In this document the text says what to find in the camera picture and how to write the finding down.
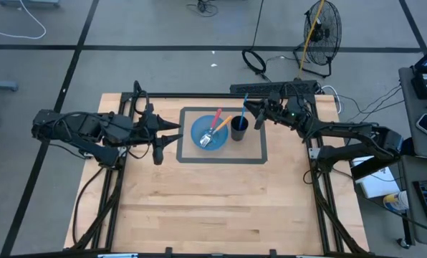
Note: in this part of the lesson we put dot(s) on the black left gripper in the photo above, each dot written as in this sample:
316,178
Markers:
138,130

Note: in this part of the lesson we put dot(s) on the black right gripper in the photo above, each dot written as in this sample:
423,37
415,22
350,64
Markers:
288,113

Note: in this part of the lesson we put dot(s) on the long blue straw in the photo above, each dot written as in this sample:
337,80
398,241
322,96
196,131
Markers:
243,107

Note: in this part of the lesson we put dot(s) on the black cup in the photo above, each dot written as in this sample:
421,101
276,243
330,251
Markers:
235,134

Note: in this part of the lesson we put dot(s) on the blue plastic bowl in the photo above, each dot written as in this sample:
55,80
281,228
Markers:
199,129

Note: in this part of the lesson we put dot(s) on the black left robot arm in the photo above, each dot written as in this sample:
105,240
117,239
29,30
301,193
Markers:
77,129

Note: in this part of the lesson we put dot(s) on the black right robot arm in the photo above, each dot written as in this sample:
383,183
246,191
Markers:
342,130

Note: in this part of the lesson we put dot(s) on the black perforated box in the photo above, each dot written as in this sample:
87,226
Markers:
263,88

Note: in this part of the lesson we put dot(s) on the grey-bordered clear mat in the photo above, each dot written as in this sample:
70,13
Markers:
220,160

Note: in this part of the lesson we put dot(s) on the black floor fan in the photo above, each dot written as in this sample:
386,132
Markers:
324,36

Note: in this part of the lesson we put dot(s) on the white box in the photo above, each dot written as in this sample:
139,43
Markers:
378,186

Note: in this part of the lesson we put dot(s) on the grey side table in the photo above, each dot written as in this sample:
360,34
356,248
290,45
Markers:
414,118

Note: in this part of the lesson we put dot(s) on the wipes canister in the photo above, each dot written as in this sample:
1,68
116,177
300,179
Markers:
396,201

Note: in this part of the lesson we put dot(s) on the black device with labels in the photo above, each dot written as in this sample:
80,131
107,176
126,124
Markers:
425,89

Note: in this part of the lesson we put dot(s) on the grey keyboard table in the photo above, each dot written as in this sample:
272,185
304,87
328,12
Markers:
425,168

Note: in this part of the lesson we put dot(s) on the black aluminium table frame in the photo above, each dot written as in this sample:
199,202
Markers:
199,95

